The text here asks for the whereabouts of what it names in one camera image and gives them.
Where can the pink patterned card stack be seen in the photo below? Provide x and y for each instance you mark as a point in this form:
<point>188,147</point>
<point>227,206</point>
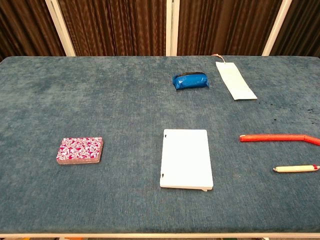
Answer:
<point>79,150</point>

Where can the blue table cloth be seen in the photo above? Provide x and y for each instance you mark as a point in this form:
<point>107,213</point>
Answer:
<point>120,107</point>

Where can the white rectangular card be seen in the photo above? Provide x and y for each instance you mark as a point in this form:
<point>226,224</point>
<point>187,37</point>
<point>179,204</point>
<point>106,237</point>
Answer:
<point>186,158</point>

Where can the blue snack packet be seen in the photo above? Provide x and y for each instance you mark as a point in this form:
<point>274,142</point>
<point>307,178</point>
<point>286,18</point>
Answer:
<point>190,81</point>

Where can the white bookmark with tassel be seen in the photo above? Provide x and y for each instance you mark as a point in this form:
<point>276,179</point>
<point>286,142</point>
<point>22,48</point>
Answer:
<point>236,81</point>

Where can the brown pleated curtain panel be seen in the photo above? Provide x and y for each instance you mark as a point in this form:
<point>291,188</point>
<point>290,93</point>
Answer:
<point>302,27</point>
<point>225,27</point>
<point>115,27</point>
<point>25,27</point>

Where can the red bent straw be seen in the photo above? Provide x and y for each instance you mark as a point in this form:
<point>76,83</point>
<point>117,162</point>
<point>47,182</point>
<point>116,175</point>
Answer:
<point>272,137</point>

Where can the cream pencil with red cap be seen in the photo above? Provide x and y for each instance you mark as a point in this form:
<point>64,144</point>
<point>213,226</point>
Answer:
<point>295,168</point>

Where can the white screen frame post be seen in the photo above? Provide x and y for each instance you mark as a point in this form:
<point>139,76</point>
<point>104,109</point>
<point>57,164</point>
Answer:
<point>172,27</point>
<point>61,30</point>
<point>276,30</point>

